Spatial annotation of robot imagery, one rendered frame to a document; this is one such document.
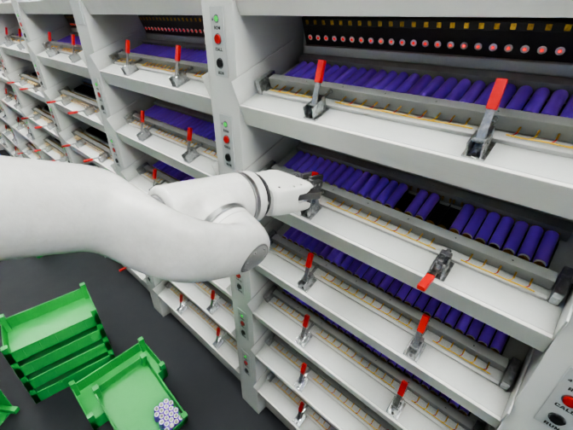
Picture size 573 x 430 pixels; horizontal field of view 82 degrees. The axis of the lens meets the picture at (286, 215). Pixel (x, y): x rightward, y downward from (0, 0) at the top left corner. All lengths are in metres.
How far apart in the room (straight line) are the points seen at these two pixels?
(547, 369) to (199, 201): 0.52
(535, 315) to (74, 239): 0.57
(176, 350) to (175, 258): 1.35
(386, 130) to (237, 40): 0.34
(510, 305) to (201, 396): 1.23
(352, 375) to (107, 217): 0.71
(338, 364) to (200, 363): 0.85
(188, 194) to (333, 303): 0.46
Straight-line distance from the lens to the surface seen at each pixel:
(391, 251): 0.61
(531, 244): 0.63
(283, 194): 0.52
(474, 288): 0.58
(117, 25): 1.35
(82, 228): 0.35
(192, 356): 1.66
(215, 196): 0.44
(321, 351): 0.93
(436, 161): 0.50
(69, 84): 2.03
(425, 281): 0.53
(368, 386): 0.90
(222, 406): 1.51
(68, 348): 1.62
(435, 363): 0.72
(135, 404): 1.54
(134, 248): 0.37
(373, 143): 0.53
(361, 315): 0.75
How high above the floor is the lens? 1.31
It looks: 31 degrees down
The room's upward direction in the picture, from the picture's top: 1 degrees clockwise
